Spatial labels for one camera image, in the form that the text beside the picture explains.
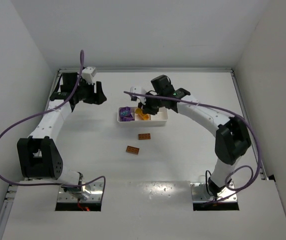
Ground yellow lego brick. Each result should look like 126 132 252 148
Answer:
135 108 143 116

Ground orange curved lego brick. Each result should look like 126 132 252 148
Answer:
138 114 151 121

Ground purple lego brick top pile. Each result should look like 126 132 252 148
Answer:
119 106 131 118

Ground purple lego brick front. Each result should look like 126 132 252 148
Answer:
120 114 135 122

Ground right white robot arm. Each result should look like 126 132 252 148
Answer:
130 75 252 197

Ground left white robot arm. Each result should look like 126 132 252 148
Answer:
17 66 107 194

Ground white three-compartment tray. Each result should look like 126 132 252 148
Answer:
116 106 168 128

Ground brown flat lego brick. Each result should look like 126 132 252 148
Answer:
138 133 151 140
126 145 140 155

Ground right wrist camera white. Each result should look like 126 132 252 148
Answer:
130 86 147 105

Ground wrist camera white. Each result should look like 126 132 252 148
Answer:
81 66 97 85
130 86 147 105

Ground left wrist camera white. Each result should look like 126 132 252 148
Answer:
81 66 97 85

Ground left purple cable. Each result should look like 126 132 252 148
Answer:
0 49 106 187

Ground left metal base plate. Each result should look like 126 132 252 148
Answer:
55 182 104 212

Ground metal base plate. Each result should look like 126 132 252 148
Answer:
190 182 240 212
55 182 104 212

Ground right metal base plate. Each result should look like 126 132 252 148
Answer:
190 182 240 212

